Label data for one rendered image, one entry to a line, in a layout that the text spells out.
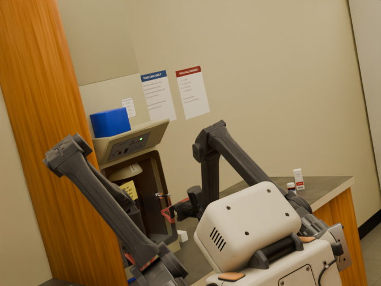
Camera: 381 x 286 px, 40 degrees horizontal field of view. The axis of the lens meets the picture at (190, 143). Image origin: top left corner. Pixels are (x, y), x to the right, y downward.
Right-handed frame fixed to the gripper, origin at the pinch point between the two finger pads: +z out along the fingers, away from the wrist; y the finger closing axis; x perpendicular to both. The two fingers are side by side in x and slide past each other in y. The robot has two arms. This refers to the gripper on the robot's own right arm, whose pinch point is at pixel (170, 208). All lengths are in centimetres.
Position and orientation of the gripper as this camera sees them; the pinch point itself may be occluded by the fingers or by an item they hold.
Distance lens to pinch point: 217.3
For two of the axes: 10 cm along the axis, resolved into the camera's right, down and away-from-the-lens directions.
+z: -7.2, 0.3, 6.9
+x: 2.0, 9.6, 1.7
